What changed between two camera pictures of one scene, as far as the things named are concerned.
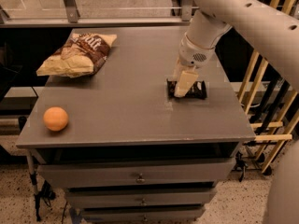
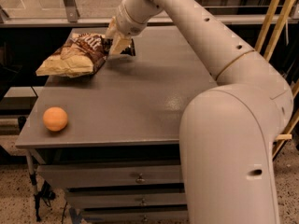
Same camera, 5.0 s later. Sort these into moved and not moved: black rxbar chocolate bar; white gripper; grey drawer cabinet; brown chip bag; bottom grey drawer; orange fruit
Moved: white gripper; black rxbar chocolate bar
Not moved: bottom grey drawer; brown chip bag; grey drawer cabinet; orange fruit
